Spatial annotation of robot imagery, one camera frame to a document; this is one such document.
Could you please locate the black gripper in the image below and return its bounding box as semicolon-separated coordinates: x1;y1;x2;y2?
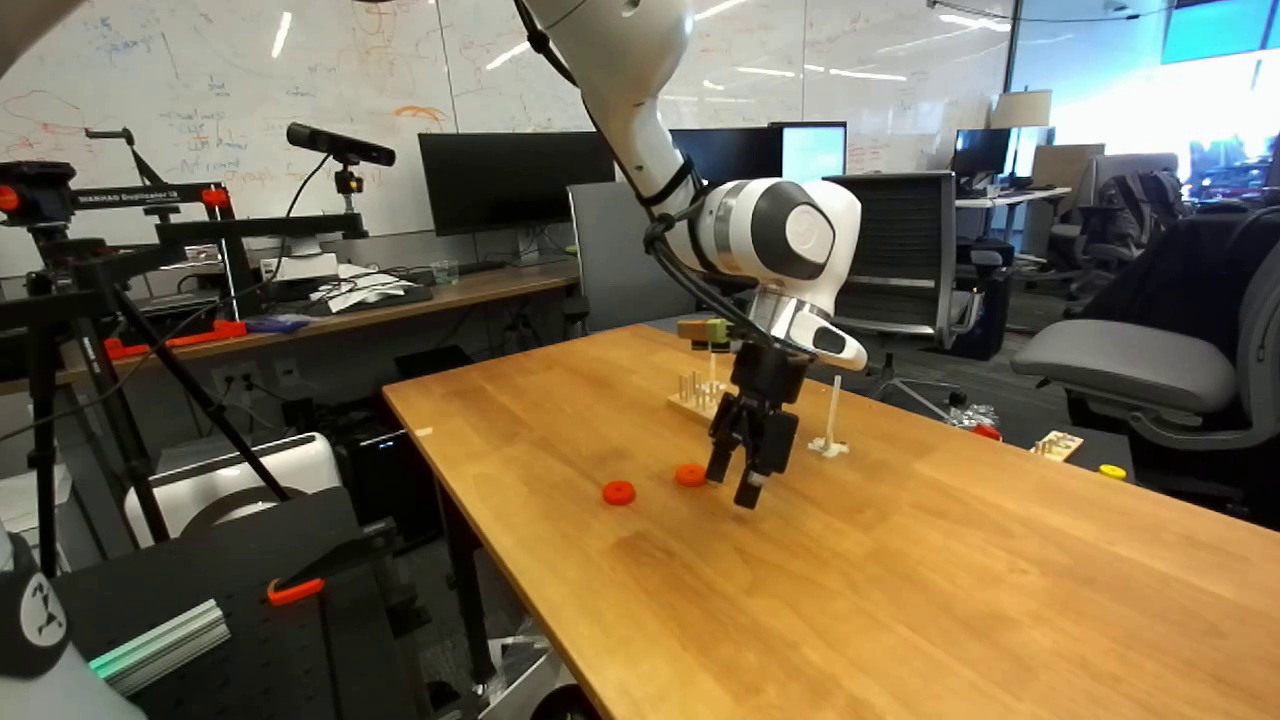
705;345;808;509

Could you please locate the orange disc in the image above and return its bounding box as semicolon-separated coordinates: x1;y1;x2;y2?
671;465;708;487
600;478;636;509

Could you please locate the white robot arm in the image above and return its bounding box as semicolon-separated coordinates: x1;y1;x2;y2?
514;0;870;509

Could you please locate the wooden peg board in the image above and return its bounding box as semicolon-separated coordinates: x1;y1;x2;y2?
670;350;729;418

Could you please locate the white single peg stand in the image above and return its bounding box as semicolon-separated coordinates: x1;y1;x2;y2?
808;374;849;460

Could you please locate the black mesh chair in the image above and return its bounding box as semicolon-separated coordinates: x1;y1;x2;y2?
837;172;956;341

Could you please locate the black computer monitor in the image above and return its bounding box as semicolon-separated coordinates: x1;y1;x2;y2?
420;130;618;237

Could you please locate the grey office chair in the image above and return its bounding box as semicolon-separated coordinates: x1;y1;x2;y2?
1014;206;1280;525

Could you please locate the black camera tripod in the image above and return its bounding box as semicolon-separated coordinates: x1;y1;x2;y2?
0;161;340;547

